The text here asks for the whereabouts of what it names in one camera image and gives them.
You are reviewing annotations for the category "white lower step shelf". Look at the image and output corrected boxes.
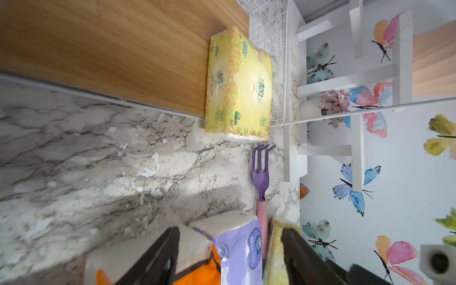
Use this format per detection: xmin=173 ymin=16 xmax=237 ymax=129
xmin=284 ymin=106 xmax=365 ymax=192

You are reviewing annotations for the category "yellow tissue pack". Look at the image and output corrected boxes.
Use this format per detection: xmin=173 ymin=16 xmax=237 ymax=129
xmin=205 ymin=27 xmax=273 ymax=143
xmin=262 ymin=216 xmax=302 ymax=285

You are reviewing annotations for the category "white wire wooden shelf rack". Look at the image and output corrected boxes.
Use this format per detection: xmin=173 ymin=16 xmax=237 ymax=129
xmin=0 ymin=0 xmax=456 ymax=129

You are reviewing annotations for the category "purple tissue pack shelf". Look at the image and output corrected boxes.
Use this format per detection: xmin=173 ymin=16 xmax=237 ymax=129
xmin=190 ymin=210 xmax=262 ymax=285

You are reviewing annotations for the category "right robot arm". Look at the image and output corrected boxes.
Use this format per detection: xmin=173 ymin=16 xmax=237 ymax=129
xmin=325 ymin=260 xmax=390 ymax=285

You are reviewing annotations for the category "orange tissue pack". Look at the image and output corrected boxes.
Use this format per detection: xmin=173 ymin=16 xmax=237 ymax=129
xmin=83 ymin=225 xmax=222 ymax=285

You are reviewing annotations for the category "white step shelf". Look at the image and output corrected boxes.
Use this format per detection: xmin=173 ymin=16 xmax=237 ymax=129
xmin=284 ymin=106 xmax=365 ymax=192
xmin=296 ymin=1 xmax=414 ymax=106

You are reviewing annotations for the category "white upper step shelf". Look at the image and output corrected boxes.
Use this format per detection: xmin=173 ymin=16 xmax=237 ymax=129
xmin=296 ymin=1 xmax=414 ymax=106

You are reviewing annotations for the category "purple pink garden fork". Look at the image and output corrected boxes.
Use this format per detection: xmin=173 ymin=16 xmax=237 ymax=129
xmin=251 ymin=144 xmax=276 ymax=261

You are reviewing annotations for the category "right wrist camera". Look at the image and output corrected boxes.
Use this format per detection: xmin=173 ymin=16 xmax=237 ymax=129
xmin=420 ymin=244 xmax=456 ymax=285

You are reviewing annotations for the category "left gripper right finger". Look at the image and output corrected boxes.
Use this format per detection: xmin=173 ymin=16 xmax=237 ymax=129
xmin=281 ymin=229 xmax=348 ymax=285

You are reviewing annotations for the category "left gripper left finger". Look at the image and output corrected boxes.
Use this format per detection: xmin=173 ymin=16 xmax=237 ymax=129
xmin=115 ymin=226 xmax=180 ymax=285

